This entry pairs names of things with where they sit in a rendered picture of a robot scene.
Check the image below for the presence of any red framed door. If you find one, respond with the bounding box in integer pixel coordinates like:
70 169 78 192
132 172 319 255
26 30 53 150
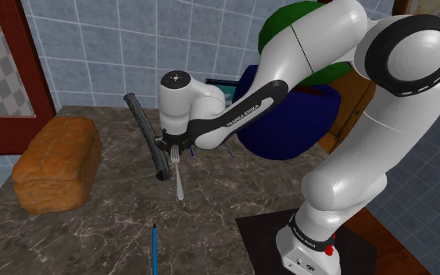
0 0 58 157

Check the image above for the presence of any green rounded plant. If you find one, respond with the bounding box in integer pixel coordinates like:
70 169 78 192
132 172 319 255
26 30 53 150
258 0 355 87

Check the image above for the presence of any blue pencil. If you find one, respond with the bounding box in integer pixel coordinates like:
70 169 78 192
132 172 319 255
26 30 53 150
152 223 159 275

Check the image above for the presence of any teal tablet with black frame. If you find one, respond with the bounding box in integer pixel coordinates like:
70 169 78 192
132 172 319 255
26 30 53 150
205 78 240 109

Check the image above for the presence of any brown wooden cabinet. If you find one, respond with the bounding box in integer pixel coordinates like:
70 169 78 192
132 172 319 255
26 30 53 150
317 70 377 154

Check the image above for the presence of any brown bread loaf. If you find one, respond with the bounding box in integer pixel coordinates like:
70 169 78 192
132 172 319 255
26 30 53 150
12 115 104 216

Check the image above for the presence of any silver fork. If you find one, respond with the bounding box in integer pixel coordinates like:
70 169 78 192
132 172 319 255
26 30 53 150
170 146 185 202

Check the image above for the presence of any dark robot stand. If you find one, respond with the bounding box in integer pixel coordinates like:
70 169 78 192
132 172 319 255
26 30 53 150
235 208 378 275

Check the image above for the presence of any dark blue rounded pot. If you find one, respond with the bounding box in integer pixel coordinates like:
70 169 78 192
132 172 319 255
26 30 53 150
232 64 343 161

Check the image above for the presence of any dark grey ribbed tube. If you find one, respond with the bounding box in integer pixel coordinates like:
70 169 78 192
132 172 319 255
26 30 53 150
123 92 173 182

